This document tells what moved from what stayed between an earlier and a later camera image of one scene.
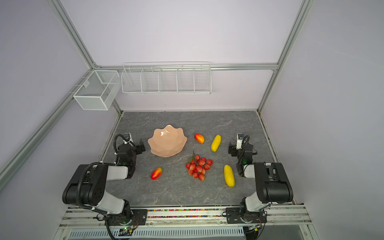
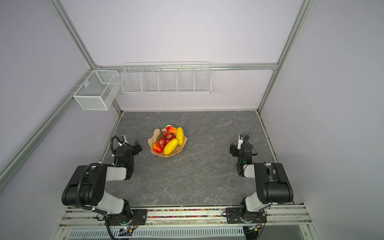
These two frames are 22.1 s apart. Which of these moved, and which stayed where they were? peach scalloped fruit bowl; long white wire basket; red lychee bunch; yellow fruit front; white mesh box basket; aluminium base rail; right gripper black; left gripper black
Moved: red lychee bunch; yellow fruit front
Stayed: peach scalloped fruit bowl; left gripper black; long white wire basket; right gripper black; white mesh box basket; aluminium base rail
